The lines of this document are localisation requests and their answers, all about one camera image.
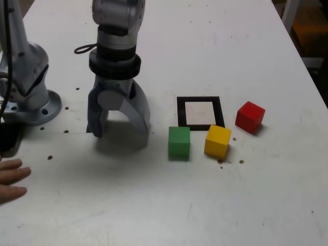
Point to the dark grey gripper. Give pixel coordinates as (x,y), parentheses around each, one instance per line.
(115,83)

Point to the green cube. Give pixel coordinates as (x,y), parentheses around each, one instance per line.
(179,143)

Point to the yellow cube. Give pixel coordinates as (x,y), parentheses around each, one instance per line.
(217,141)

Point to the red cube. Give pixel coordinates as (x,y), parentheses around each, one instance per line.
(249,118)

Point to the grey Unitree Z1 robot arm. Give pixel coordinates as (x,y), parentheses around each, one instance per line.
(30,77)

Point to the black tape square outline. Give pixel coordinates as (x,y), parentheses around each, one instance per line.
(180,112)

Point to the person's hand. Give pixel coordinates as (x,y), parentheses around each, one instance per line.
(10,176)

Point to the white board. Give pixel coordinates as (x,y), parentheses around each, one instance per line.
(312,62)

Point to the yellow box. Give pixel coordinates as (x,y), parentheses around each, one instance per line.
(310,33)

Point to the white frame post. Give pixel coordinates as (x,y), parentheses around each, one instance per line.
(290,12)

